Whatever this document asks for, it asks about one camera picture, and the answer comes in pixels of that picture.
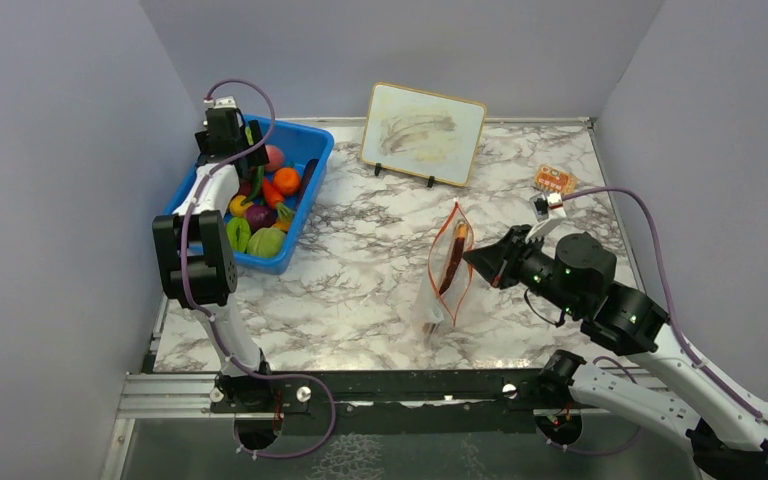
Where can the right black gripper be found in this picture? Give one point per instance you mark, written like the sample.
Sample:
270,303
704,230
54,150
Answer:
497,263

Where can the clear zip top bag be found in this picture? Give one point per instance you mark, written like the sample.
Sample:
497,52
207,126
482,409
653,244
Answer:
433,313

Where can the toy green starfruit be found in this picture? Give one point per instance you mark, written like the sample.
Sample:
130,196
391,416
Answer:
239,234

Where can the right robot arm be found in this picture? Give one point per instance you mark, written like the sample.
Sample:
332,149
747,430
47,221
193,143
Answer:
724,427

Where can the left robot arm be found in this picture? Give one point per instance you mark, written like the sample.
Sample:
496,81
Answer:
196,262

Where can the orange snack packet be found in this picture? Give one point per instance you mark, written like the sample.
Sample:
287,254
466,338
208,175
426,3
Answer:
554,180

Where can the whiteboard on stand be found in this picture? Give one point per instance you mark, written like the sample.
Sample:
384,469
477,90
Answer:
421,133

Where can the toy purple eggplant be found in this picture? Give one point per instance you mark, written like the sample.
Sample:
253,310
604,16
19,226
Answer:
306,179

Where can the toy orange tangerine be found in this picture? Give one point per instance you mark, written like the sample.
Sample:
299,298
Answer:
287,181

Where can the blue plastic bin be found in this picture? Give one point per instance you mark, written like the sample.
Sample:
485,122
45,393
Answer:
300,144

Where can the toy green cabbage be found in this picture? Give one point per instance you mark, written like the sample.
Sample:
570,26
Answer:
266,243

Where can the toy carrot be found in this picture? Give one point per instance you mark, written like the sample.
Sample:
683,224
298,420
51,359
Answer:
275,200

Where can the toy green chili pepper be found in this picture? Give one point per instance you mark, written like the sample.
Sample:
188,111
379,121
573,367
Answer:
256,184

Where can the toy yellow lemon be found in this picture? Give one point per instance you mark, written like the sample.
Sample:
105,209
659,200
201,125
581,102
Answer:
239,205

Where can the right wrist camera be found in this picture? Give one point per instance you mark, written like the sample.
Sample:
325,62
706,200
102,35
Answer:
549,212

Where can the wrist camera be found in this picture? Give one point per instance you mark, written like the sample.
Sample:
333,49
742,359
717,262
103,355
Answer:
227,103
549,212

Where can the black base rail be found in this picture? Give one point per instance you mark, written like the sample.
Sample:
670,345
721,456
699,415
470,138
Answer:
388,402

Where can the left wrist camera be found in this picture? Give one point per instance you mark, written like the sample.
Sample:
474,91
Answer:
227,103

